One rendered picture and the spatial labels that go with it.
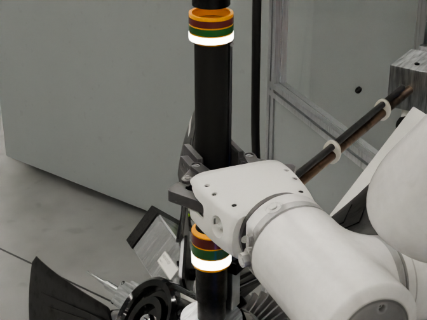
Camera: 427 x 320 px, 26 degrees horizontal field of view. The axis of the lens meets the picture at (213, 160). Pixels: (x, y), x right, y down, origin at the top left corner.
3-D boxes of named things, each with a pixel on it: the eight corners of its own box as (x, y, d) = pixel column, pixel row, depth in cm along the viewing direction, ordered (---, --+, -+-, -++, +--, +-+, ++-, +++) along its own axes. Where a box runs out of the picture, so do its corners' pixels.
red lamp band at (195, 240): (205, 225, 103) (205, 216, 102) (239, 236, 100) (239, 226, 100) (183, 243, 99) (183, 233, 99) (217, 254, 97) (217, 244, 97)
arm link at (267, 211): (244, 300, 81) (231, 282, 83) (333, 278, 84) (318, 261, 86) (246, 217, 77) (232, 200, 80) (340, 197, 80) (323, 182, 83)
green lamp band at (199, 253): (205, 235, 103) (205, 226, 103) (238, 246, 101) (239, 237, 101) (183, 253, 100) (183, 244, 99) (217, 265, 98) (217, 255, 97)
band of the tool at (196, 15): (204, 31, 93) (204, 3, 91) (241, 39, 91) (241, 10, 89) (180, 43, 89) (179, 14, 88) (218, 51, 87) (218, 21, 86)
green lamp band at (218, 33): (204, 21, 92) (204, 14, 92) (241, 28, 90) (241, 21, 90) (179, 32, 89) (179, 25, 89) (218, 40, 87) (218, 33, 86)
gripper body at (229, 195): (230, 284, 82) (185, 225, 91) (331, 260, 86) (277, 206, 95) (231, 211, 79) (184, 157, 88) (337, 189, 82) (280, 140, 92)
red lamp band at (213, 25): (204, 13, 92) (204, 6, 92) (241, 20, 90) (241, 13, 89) (179, 25, 89) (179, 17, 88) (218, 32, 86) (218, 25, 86)
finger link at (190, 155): (183, 204, 91) (161, 174, 96) (214, 197, 92) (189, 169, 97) (183, 174, 89) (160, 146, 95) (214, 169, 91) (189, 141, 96)
